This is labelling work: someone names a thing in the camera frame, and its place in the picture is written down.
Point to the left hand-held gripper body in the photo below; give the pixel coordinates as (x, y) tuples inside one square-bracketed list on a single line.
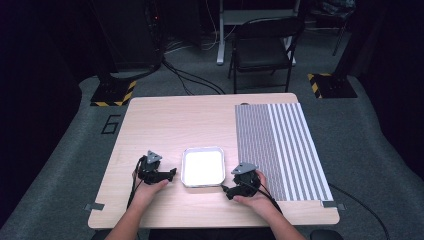
[(149, 169)]

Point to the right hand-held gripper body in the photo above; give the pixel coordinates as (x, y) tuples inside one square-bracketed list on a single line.
[(246, 180)]

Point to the person's left hand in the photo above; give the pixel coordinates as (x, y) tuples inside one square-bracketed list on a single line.
[(146, 191)]

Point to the person's right hand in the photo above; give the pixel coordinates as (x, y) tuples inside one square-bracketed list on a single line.
[(258, 201)]

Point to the white metal tray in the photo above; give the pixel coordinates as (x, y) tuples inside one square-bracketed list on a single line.
[(203, 167)]

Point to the grey white striped mat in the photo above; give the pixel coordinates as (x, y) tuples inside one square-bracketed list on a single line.
[(280, 150)]

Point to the black tape floor number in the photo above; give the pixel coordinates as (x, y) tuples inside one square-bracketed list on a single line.
[(111, 124)]

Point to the grey tape strip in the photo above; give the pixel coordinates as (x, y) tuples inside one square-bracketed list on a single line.
[(94, 207), (333, 205)]

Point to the black yellow striped stand base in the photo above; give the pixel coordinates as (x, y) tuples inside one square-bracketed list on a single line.
[(333, 86), (113, 93)]

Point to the black folding chair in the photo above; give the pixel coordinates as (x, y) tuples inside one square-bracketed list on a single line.
[(263, 50)]

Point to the dark equipment cabinet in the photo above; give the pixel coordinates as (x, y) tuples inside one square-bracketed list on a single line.
[(130, 33)]

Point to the dark chair with clutter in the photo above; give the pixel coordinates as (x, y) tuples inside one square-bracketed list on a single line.
[(333, 16)]

